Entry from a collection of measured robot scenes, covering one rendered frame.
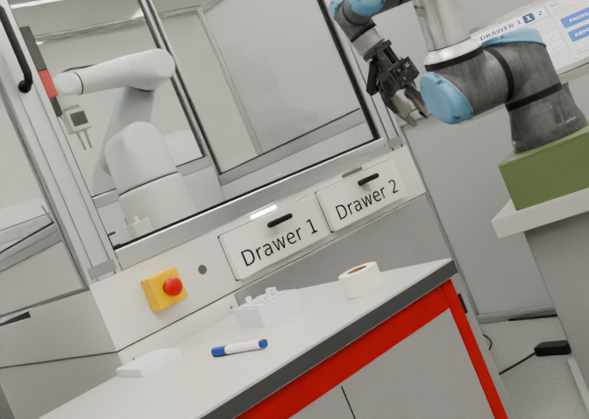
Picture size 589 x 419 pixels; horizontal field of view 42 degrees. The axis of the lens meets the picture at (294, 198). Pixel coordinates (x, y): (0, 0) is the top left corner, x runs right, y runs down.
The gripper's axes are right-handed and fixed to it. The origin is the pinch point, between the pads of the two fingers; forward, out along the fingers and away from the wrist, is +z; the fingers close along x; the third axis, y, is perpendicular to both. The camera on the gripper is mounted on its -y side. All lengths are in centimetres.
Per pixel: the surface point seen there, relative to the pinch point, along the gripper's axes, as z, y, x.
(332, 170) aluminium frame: -1.3, -16.0, -19.9
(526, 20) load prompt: -3, -22, 65
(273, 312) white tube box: 11, 32, -67
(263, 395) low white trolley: 15, 63, -83
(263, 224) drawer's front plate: -0.9, -6.6, -46.8
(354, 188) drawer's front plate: 5.8, -16.0, -17.7
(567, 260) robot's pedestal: 38, 40, -15
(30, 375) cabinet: -3, -56, -109
